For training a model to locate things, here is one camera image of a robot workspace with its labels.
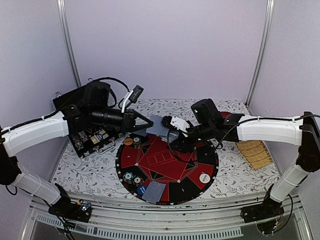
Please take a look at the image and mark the black poker chip case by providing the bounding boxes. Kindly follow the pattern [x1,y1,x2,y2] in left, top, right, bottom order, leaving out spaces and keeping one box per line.
[52,77,129,158]

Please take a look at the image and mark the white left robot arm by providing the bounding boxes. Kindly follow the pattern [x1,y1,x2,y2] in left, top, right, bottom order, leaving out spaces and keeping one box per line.
[0,77,153,217]

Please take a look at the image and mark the poker chip stack red top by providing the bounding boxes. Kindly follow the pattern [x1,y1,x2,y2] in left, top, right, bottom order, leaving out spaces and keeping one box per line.
[132,176,144,187]

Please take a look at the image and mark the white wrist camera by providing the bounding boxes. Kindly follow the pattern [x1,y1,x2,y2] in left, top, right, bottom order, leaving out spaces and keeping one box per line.
[161,115,191,137]
[118,85,144,113]

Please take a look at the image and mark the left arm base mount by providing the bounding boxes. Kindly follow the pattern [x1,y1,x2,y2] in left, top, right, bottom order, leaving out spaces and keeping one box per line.
[48,197,92,223]

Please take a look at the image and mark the blue playing card deck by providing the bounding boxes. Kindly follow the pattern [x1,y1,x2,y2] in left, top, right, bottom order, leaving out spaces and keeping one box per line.
[161,131,179,143]

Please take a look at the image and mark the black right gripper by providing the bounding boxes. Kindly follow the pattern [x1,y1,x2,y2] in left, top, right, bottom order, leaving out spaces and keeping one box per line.
[166,122,215,154]

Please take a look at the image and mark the poker chip stack twenty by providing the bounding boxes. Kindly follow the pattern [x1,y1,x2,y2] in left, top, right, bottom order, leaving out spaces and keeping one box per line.
[132,136,142,149]

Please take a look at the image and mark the white dealer button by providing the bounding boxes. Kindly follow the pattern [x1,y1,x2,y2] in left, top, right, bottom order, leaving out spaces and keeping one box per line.
[199,172,211,184]

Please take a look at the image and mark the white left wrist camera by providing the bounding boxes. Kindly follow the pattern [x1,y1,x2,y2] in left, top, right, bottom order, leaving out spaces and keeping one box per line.
[118,85,144,113]

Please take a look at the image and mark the blue backed dealt cards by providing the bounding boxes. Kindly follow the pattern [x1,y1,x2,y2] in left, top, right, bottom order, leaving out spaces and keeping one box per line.
[142,181,166,204]

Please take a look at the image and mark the aluminium frame post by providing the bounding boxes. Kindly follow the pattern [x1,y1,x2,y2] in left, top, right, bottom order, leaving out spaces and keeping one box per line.
[245,0,275,109]
[56,0,82,88]

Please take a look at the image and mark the round red black poker mat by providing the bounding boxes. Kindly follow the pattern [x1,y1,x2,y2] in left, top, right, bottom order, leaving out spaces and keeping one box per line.
[115,133,219,206]

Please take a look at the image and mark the blue backed playing card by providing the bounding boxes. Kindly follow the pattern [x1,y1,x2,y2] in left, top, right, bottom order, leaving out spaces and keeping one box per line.
[134,129,148,137]

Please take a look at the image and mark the blue small blind button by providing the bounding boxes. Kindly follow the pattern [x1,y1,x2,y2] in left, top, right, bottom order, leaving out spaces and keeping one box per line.
[137,185,147,196]

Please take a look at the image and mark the poker chip row left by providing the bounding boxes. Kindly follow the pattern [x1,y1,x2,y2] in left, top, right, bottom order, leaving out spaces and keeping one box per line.
[70,130,90,153]

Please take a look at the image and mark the floral table cloth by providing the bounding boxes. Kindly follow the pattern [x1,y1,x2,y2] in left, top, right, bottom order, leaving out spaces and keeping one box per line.
[51,99,280,200]

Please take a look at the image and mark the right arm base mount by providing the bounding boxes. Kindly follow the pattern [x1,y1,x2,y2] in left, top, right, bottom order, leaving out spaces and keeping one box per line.
[240,202,285,235]

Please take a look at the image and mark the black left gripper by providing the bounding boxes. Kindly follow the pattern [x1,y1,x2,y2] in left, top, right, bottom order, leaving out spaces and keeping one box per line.
[91,105,154,133]

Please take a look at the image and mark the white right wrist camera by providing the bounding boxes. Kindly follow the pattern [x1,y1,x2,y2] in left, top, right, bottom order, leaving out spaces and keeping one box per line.
[161,115,191,137]

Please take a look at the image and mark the poker chip stack teal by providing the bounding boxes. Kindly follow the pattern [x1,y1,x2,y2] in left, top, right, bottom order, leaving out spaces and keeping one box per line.
[123,172,136,184]

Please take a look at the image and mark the red floral round plate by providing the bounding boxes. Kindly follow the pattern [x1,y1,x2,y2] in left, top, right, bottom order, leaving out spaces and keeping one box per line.
[220,111,236,120]

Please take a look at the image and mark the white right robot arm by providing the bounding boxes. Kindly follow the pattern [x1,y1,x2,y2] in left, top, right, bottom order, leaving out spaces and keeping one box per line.
[169,98,320,218]

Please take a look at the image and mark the left aluminium frame post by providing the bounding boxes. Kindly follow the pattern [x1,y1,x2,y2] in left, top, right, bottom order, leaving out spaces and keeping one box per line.
[56,0,82,88]

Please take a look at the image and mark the right aluminium frame post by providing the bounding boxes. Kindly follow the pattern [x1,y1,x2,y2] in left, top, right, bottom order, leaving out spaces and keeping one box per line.
[245,0,275,109]

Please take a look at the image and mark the woven bamboo tray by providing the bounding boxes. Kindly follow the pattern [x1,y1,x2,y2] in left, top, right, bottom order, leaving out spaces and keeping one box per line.
[236,140,273,170]

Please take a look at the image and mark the card decks in case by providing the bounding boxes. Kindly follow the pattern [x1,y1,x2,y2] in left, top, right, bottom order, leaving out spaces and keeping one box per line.
[90,128,109,145]

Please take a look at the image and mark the orange big blind button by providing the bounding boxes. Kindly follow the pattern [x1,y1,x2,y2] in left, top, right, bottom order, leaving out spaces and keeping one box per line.
[123,137,134,146]

